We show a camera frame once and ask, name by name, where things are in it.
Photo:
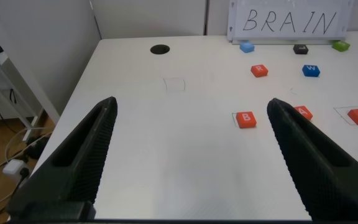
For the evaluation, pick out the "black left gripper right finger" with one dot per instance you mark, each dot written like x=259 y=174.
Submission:
x=322 y=180

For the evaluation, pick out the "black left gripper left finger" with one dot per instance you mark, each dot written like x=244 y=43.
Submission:
x=73 y=168

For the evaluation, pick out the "red letter R block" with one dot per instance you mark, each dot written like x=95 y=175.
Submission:
x=259 y=71

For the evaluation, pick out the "white power adapter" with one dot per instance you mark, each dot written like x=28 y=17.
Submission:
x=12 y=166

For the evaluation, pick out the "red letter B block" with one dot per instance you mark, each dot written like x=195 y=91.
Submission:
x=246 y=120

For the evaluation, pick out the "blue letter W block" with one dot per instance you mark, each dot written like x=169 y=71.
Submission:
x=311 y=71

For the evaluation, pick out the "black letter L block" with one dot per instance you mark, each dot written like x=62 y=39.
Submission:
x=300 y=49

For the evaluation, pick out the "green letter S block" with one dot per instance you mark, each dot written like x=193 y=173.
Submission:
x=341 y=46

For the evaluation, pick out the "light blue letter block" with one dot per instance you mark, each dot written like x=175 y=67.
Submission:
x=247 y=47

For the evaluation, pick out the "white BRAIN sign board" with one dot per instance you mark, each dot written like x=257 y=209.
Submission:
x=291 y=9

